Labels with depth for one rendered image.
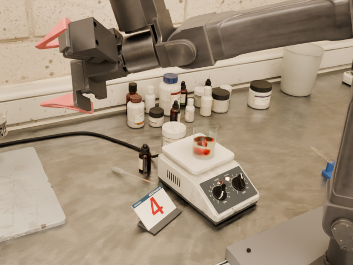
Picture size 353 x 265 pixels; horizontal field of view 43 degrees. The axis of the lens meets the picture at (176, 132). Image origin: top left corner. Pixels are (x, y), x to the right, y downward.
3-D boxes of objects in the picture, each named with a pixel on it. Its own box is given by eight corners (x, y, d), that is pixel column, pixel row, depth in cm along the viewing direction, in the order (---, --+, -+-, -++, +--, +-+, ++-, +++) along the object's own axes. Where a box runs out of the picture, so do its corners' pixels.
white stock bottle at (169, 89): (156, 114, 130) (157, 78, 124) (161, 105, 135) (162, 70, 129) (177, 117, 129) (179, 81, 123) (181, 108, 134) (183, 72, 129)
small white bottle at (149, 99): (156, 110, 132) (157, 85, 128) (151, 114, 129) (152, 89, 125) (147, 108, 133) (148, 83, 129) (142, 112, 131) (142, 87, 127)
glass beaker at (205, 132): (194, 147, 99) (196, 114, 95) (217, 151, 98) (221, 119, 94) (186, 161, 94) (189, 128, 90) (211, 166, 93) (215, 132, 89)
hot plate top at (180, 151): (236, 158, 97) (237, 154, 96) (195, 176, 90) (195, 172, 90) (199, 134, 105) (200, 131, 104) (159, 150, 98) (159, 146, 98)
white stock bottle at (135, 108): (124, 125, 123) (123, 98, 119) (132, 119, 127) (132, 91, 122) (139, 130, 121) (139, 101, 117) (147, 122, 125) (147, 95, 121)
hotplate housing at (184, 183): (259, 203, 96) (265, 173, 92) (215, 227, 89) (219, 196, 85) (192, 157, 111) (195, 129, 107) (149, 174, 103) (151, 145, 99)
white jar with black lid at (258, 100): (243, 101, 140) (246, 80, 137) (261, 99, 143) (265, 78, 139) (254, 111, 135) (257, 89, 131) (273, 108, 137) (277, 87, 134)
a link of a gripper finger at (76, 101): (29, 115, 67) (86, 103, 64) (26, 69, 68) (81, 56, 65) (54, 122, 73) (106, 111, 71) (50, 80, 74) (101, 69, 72)
